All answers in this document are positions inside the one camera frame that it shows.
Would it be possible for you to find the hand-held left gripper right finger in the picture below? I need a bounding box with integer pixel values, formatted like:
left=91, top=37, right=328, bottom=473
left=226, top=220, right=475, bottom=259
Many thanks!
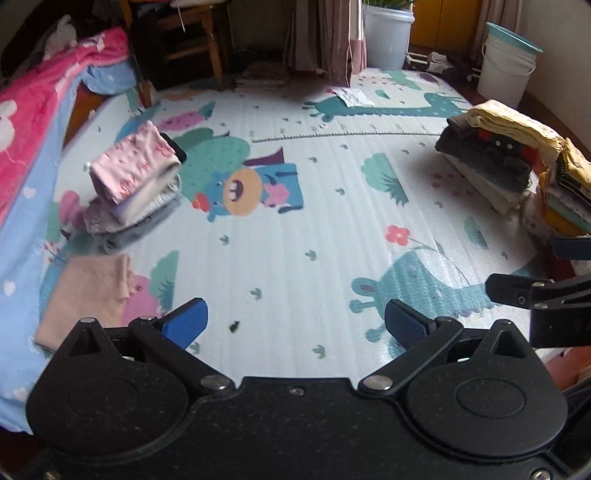
left=358, top=298, right=539, bottom=397

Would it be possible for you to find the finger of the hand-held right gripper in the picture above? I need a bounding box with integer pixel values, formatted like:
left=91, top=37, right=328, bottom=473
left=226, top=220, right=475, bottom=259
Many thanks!
left=551, top=235, right=591, bottom=262
left=486, top=273, right=591, bottom=349

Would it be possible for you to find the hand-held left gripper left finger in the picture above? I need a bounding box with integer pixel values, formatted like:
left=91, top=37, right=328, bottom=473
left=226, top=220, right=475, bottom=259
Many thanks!
left=55, top=298, right=234, bottom=393

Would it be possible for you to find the yellow patterned clothes stack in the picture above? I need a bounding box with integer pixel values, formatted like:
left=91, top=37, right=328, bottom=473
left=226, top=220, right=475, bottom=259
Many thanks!
left=522, top=138, right=591, bottom=245

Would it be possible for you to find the cream and dark clothes stack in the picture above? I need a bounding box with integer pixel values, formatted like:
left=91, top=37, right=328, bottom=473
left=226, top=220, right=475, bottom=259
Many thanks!
left=435, top=115, right=555, bottom=215

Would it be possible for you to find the grey and pink clothes stack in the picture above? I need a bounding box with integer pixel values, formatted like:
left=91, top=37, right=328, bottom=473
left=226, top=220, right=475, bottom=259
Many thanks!
left=62, top=121, right=188, bottom=257

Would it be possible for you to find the beige folded cloth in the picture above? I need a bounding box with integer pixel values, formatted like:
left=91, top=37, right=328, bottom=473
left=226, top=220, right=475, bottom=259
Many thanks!
left=34, top=254, right=134, bottom=352

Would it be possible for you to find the cartoon printed play mat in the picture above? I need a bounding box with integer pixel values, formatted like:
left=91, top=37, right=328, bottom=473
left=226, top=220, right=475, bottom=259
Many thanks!
left=34, top=67, right=555, bottom=384

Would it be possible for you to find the blue heart print bedsheet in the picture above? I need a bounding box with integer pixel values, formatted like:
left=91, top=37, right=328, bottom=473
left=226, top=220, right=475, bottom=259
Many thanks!
left=0, top=60, right=139, bottom=435

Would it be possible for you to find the white bucket with teal rim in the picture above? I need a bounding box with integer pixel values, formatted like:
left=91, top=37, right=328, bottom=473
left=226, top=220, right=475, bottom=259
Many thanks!
left=477, top=21, right=543, bottom=109

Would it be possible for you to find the white crumpled paper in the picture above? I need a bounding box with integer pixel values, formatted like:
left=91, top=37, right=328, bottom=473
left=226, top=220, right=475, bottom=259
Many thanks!
left=330, top=88, right=368, bottom=108

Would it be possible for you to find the stack of folded floor cloths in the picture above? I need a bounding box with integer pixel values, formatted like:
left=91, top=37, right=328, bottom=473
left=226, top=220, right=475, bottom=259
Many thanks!
left=235, top=61, right=291, bottom=92

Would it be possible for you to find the wooden cabinet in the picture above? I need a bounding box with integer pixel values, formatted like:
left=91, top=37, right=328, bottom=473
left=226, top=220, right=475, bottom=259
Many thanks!
left=409, top=0, right=483, bottom=51

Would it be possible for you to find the pink printed blanket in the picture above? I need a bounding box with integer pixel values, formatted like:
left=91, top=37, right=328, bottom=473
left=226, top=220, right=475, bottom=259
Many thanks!
left=0, top=25, right=132, bottom=222

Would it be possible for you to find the white planter bucket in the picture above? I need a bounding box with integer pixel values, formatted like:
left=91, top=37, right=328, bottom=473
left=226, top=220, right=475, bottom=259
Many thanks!
left=362, top=4, right=415, bottom=71

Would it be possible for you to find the wooden chair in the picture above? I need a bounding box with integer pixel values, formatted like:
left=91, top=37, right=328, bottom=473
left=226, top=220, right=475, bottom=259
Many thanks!
left=117, top=0, right=232, bottom=109

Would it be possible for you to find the brown striped curtain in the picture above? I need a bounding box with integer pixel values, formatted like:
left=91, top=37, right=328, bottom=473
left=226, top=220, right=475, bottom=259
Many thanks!
left=284, top=0, right=368, bottom=86

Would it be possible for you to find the green potted plant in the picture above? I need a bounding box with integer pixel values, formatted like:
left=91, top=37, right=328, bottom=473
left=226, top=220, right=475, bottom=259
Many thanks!
left=362, top=0, right=416, bottom=12

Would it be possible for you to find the white cloth lump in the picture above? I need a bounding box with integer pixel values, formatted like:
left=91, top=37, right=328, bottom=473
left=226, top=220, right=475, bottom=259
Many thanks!
left=44, top=21, right=79, bottom=58

